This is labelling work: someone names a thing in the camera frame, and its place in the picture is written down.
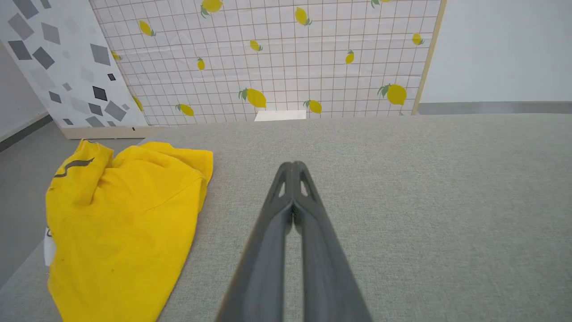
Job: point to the grey terrazzo pattern panel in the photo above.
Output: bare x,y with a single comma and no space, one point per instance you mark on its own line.
76,67

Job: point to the grey fabric sofa cushion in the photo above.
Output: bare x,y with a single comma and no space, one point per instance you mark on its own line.
447,201

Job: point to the yellow cartoon print garment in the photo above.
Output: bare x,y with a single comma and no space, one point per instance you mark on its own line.
125,223

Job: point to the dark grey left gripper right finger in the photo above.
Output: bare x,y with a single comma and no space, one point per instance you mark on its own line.
326,268

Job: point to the small white block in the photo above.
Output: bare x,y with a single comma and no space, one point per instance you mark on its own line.
280,115

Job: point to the grey wall baseboard strip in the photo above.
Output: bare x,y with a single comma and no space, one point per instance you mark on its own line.
22,132
496,108

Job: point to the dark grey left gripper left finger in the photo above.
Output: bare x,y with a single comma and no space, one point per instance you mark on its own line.
263,268

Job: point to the lemon print grid panel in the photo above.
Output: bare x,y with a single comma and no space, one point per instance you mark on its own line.
286,71

